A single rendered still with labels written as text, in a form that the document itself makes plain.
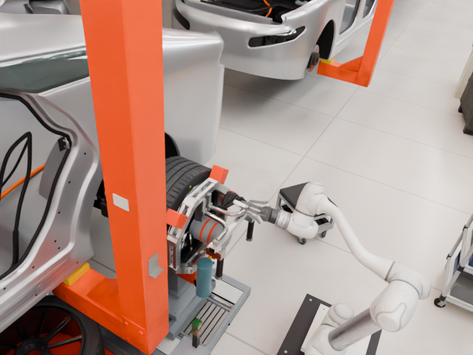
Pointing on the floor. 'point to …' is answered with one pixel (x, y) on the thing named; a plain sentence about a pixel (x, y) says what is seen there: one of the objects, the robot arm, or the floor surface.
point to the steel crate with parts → (467, 106)
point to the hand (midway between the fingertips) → (240, 203)
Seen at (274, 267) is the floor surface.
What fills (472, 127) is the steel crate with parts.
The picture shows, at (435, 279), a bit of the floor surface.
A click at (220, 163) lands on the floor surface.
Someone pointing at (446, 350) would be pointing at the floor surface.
